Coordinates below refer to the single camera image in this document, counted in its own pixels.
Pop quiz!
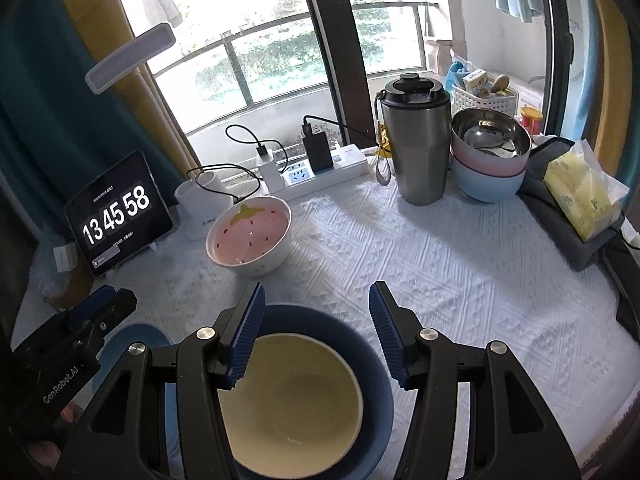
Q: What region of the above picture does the steel tumbler with black lid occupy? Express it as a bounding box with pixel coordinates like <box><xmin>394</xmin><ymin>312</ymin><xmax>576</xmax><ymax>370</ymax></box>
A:
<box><xmin>374</xmin><ymin>74</ymin><xmax>451</xmax><ymax>207</ymax></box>

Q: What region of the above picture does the dark window post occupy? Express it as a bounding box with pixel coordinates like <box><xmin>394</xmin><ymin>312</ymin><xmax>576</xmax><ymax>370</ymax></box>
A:
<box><xmin>297</xmin><ymin>0</ymin><xmax>386</xmax><ymax>156</ymax></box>
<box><xmin>542</xmin><ymin>0</ymin><xmax>577</xmax><ymax>136</ymax></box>

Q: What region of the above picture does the balcony railing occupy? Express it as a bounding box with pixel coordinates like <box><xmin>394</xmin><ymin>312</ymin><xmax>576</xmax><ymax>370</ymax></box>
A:
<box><xmin>182</xmin><ymin>2</ymin><xmax>441</xmax><ymax>111</ymax></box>

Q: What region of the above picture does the black charger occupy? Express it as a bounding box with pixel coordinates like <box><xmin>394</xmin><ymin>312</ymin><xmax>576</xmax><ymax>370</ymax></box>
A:
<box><xmin>302</xmin><ymin>115</ymin><xmax>335</xmax><ymax>176</ymax></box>

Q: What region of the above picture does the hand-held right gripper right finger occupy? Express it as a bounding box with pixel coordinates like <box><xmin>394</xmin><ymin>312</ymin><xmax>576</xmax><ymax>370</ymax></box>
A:
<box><xmin>368</xmin><ymin>281</ymin><xmax>583</xmax><ymax>480</ymax></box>

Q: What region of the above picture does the white lamp head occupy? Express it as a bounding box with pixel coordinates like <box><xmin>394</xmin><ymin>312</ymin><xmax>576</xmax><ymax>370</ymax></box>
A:
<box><xmin>84</xmin><ymin>22</ymin><xmax>177</xmax><ymax>94</ymax></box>

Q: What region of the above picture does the person's left hand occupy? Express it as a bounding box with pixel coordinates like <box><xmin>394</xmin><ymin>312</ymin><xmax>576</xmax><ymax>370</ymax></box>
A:
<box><xmin>26</xmin><ymin>406</ymin><xmax>82</xmax><ymax>470</ymax></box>

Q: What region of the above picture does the white textured tablecloth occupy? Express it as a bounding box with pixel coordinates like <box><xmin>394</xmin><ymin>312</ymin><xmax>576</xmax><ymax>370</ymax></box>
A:
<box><xmin>10</xmin><ymin>147</ymin><xmax>631</xmax><ymax>466</ymax></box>

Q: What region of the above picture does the black charger cable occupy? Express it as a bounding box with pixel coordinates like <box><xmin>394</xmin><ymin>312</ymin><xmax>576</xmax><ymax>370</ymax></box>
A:
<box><xmin>301</xmin><ymin>115</ymin><xmax>383</xmax><ymax>143</ymax></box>

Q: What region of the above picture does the white power strip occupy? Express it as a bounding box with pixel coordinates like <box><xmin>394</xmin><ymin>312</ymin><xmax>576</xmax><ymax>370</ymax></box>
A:
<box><xmin>270</xmin><ymin>144</ymin><xmax>368</xmax><ymax>203</ymax></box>

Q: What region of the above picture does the yellow tissue pack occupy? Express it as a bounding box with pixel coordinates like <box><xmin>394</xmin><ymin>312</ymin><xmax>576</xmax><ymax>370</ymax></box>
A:
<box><xmin>542</xmin><ymin>140</ymin><xmax>630</xmax><ymax>241</ymax></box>

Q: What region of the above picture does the pale blue bowl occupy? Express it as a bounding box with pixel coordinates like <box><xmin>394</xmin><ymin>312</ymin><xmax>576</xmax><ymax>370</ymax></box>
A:
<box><xmin>451</xmin><ymin>157</ymin><xmax>527</xmax><ymax>204</ymax></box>

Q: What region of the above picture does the white charger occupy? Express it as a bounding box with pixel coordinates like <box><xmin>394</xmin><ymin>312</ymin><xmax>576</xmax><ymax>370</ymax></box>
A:
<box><xmin>256</xmin><ymin>152</ymin><xmax>281</xmax><ymax>193</ymax></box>

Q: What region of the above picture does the pink bowl with steel lining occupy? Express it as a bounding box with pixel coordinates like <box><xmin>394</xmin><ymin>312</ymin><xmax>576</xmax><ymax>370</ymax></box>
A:
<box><xmin>450</xmin><ymin>108</ymin><xmax>532</xmax><ymax>177</ymax></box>

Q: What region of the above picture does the red can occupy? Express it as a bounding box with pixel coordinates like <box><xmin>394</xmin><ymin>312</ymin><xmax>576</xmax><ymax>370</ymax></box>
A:
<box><xmin>520</xmin><ymin>106</ymin><xmax>544</xmax><ymax>136</ymax></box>

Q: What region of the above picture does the black charging cable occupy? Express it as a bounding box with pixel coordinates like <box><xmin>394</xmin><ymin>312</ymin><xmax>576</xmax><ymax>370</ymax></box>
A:
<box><xmin>187</xmin><ymin>124</ymin><xmax>289</xmax><ymax>202</ymax></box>

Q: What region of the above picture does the teal curtain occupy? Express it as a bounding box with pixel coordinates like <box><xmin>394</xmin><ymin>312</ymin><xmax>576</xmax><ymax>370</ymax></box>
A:
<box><xmin>0</xmin><ymin>0</ymin><xmax>186</xmax><ymax>261</ymax></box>

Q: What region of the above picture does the clear plastic bag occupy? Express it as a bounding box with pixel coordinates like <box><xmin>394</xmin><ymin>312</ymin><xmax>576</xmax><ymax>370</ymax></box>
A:
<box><xmin>30</xmin><ymin>230</ymin><xmax>71</xmax><ymax>301</ymax></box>

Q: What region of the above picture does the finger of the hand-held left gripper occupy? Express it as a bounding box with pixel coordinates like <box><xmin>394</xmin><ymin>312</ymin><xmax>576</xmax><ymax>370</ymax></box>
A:
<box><xmin>84</xmin><ymin>289</ymin><xmax>138</xmax><ymax>342</ymax></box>
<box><xmin>66</xmin><ymin>285</ymin><xmax>118</xmax><ymax>324</ymax></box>

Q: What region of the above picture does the tablet with clock display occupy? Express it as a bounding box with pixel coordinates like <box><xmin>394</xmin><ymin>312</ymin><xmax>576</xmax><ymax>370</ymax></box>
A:
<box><xmin>64</xmin><ymin>150</ymin><xmax>174</xmax><ymax>278</ymax></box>

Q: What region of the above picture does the cream bowl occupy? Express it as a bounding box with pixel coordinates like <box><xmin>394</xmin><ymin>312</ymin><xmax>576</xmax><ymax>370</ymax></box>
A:
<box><xmin>217</xmin><ymin>334</ymin><xmax>364</xmax><ymax>471</ymax></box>

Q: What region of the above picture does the light blue plate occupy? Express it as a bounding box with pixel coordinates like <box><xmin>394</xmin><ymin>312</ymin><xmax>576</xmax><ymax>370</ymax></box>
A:
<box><xmin>95</xmin><ymin>323</ymin><xmax>173</xmax><ymax>386</ymax></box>

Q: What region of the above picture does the cardboard box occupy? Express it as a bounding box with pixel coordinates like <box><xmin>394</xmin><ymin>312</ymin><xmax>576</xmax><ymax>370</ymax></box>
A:
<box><xmin>42</xmin><ymin>255</ymin><xmax>93</xmax><ymax>311</ymax></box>

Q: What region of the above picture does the black bag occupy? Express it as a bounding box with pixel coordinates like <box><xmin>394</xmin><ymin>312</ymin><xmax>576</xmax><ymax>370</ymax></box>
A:
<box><xmin>600</xmin><ymin>237</ymin><xmax>640</xmax><ymax>346</ymax></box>

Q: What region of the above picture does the pink strawberry bowl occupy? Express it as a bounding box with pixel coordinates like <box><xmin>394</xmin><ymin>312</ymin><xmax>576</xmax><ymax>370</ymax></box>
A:
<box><xmin>206</xmin><ymin>196</ymin><xmax>292</xmax><ymax>277</ymax></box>

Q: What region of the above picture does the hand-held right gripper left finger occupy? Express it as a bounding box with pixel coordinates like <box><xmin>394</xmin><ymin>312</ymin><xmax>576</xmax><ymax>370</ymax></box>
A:
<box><xmin>52</xmin><ymin>281</ymin><xmax>267</xmax><ymax>480</ymax></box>

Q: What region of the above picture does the white plastic basket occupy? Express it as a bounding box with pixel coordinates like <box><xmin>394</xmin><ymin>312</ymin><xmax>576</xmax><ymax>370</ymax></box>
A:
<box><xmin>452</xmin><ymin>82</ymin><xmax>518</xmax><ymax>118</ymax></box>

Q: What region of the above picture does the white mug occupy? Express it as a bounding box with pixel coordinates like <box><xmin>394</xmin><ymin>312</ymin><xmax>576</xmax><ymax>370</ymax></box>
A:
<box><xmin>175</xmin><ymin>170</ymin><xmax>236</xmax><ymax>241</ymax></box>

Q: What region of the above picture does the yellow curtain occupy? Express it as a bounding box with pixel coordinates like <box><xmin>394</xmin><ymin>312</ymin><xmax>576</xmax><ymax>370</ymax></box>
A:
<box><xmin>52</xmin><ymin>0</ymin><xmax>201</xmax><ymax>201</ymax></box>
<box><xmin>585</xmin><ymin>0</ymin><xmax>637</xmax><ymax>176</ymax></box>

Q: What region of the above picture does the grey bag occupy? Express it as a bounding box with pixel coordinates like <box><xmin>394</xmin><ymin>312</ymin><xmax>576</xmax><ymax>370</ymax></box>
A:
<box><xmin>517</xmin><ymin>136</ymin><xmax>626</xmax><ymax>272</ymax></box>

